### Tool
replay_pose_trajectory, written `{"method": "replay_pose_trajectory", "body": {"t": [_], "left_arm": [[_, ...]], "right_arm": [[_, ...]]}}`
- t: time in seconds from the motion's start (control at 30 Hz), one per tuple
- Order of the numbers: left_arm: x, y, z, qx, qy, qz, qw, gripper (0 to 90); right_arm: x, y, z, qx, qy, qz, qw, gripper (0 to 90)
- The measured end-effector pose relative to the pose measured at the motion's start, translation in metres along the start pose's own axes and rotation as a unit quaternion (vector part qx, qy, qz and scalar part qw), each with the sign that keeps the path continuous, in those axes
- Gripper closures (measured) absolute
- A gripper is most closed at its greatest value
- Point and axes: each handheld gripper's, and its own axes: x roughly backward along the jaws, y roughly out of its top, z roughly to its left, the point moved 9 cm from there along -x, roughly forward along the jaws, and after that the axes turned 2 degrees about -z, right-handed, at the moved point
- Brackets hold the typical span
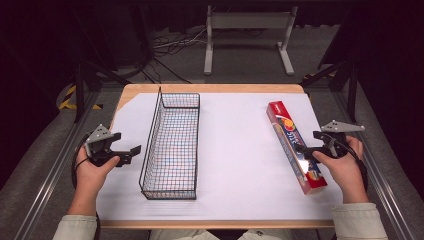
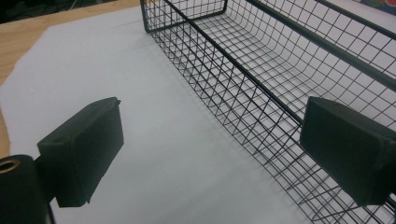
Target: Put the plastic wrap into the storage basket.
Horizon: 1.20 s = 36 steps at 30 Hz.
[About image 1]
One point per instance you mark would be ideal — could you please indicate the aluminium rail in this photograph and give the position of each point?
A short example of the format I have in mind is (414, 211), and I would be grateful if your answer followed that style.
(50, 180)
(383, 180)

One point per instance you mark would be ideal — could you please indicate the yellow black hazard tape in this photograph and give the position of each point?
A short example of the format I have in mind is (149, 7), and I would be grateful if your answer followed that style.
(68, 96)

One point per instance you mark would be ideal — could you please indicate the white table mat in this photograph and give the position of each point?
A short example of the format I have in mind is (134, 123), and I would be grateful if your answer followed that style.
(233, 150)

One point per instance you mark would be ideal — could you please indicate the person's right hand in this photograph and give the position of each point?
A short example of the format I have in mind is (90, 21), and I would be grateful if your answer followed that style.
(348, 173)

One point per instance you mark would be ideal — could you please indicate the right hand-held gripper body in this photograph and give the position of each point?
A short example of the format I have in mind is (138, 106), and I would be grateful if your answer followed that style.
(340, 126)

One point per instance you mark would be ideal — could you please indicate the person's left hand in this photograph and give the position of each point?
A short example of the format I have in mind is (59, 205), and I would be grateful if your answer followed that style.
(89, 176)

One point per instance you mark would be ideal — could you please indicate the white metal stand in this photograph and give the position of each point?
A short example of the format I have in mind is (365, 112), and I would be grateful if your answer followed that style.
(250, 20)

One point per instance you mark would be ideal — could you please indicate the black metal stand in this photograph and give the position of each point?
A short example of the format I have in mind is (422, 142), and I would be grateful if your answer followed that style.
(79, 90)
(351, 90)

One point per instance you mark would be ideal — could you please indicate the long red wrap box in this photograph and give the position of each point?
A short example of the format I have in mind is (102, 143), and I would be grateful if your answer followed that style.
(287, 128)

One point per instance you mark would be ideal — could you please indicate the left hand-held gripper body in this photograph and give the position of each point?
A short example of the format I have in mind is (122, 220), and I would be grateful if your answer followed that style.
(98, 136)

